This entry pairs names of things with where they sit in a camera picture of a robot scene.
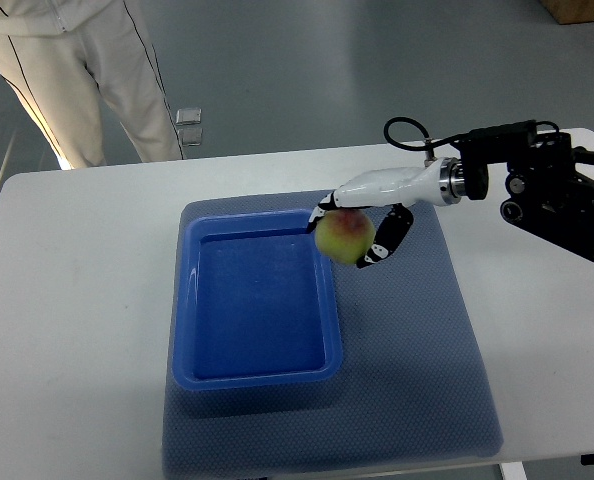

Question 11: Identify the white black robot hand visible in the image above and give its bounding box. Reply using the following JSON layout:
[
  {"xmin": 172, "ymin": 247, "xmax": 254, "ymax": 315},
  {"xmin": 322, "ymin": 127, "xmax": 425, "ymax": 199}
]
[{"xmin": 307, "ymin": 158, "xmax": 466, "ymax": 268}]

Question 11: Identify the yellow-green peach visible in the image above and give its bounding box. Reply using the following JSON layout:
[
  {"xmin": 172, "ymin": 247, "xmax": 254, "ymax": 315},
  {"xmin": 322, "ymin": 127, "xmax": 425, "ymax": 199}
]
[{"xmin": 314, "ymin": 209, "xmax": 376, "ymax": 265}]

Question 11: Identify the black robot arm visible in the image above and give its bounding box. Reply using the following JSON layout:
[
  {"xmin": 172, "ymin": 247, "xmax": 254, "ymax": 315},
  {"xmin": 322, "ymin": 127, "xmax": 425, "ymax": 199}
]
[{"xmin": 383, "ymin": 117, "xmax": 594, "ymax": 263}]

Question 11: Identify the lower metal floor plate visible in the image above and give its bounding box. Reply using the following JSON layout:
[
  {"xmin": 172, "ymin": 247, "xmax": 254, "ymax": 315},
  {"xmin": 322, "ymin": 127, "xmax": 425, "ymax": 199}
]
[{"xmin": 178, "ymin": 126, "xmax": 203, "ymax": 147}]

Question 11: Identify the metal floor plate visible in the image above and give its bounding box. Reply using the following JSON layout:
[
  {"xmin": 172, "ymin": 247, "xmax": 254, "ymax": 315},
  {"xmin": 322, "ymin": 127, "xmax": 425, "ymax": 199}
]
[
  {"xmin": 175, "ymin": 107, "xmax": 202, "ymax": 125},
  {"xmin": 178, "ymin": 126, "xmax": 203, "ymax": 147}
]

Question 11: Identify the upper metal floor plate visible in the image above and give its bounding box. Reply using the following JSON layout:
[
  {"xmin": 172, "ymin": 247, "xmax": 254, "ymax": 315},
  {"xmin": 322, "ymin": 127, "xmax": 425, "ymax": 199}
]
[{"xmin": 175, "ymin": 107, "xmax": 202, "ymax": 125}]

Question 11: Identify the blue plastic tray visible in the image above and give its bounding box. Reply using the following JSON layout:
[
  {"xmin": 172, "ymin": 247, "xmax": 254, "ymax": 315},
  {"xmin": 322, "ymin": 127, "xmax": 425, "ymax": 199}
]
[{"xmin": 171, "ymin": 209, "xmax": 343, "ymax": 393}]

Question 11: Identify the grey-blue textured mat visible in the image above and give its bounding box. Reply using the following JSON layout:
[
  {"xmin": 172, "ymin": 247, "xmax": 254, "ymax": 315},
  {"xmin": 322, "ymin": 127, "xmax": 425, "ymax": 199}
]
[{"xmin": 162, "ymin": 191, "xmax": 503, "ymax": 479}]

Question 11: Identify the brown cardboard box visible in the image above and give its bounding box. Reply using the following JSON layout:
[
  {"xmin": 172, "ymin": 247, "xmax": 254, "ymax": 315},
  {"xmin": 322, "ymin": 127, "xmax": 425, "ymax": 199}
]
[{"xmin": 541, "ymin": 0, "xmax": 594, "ymax": 25}]

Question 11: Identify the white table leg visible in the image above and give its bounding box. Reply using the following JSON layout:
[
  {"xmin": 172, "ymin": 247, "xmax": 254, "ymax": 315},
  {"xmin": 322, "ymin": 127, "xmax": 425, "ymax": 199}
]
[{"xmin": 499, "ymin": 462, "xmax": 527, "ymax": 480}]

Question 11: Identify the person in white trousers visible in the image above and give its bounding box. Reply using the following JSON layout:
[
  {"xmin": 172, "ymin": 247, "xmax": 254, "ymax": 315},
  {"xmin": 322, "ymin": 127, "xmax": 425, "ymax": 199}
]
[{"xmin": 0, "ymin": 1, "xmax": 183, "ymax": 170}]

